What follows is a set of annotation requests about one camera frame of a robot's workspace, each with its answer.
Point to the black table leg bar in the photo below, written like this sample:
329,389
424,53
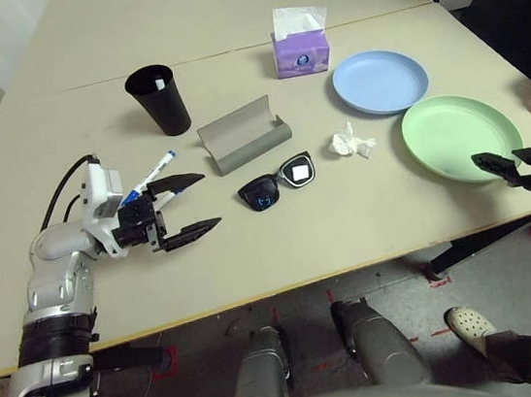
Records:
130,357
487,243

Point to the light blue plate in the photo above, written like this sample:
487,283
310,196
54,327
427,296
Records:
377,81

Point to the white tissue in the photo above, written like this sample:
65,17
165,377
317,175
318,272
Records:
344,144

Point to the black sunglasses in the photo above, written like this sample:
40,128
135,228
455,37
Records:
260,196

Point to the thick white marker blue cap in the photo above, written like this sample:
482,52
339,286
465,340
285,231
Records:
158,166

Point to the grey glasses case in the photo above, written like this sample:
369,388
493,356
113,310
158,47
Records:
243,138

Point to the grey robot left leg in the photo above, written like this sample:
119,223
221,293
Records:
260,380

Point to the white clog shoe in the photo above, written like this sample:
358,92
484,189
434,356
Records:
471,328

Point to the grey robot leg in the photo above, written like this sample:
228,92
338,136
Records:
260,380
382,344

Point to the grey robot right leg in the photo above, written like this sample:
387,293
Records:
382,344

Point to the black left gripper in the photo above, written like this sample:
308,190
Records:
136,222

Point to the purple tissue box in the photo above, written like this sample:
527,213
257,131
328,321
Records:
301,57

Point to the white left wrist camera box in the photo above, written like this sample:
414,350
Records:
99,196

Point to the black plastic cup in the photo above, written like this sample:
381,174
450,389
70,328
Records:
165,109

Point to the light green plate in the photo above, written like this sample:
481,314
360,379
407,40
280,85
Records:
458,134

